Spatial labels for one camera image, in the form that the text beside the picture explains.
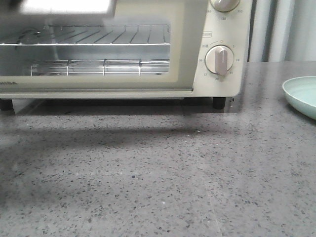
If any black left oven foot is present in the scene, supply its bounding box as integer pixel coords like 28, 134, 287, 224
0, 99, 13, 111

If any light green plate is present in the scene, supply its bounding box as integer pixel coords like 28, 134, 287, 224
282, 76, 316, 120

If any black right oven foot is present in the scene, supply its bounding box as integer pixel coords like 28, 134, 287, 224
212, 97, 226, 110

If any cream Toshiba toaster oven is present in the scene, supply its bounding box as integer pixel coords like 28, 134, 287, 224
0, 0, 252, 101

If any metal wire oven rack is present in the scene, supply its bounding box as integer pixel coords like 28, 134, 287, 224
0, 24, 171, 46

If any upper temperature knob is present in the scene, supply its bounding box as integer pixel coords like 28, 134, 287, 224
210, 0, 240, 12

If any lower timer knob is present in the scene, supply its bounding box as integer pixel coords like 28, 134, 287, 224
205, 45, 234, 76

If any black oven foot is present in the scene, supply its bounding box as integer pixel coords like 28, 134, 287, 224
0, 99, 13, 111
212, 97, 226, 110

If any glass oven door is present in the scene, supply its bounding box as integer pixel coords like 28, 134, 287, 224
0, 0, 208, 98

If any pale grey curtain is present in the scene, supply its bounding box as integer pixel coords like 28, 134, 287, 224
248, 0, 316, 62

